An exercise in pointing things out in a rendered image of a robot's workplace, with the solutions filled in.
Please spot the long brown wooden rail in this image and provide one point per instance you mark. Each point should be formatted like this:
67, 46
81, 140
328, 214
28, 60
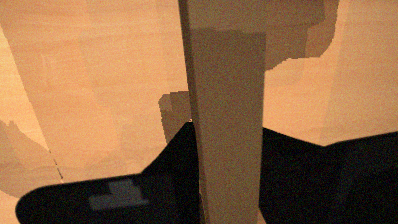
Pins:
224, 44

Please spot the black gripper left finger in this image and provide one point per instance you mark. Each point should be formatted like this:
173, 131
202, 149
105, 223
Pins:
165, 192

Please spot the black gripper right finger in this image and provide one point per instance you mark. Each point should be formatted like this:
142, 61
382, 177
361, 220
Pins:
306, 183

